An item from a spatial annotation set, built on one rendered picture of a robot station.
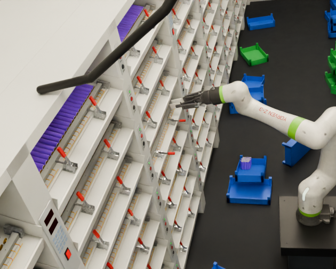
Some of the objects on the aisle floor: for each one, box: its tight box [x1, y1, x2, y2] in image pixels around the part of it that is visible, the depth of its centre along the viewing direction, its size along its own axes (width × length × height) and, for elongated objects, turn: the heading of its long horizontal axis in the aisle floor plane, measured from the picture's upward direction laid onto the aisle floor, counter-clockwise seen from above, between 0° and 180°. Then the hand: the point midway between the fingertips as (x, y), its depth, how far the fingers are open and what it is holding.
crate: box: [226, 175, 272, 205], centre depth 318 cm, size 30×20×8 cm
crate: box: [235, 155, 267, 183], centre depth 328 cm, size 30×20×8 cm
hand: (176, 103), depth 244 cm, fingers open, 3 cm apart
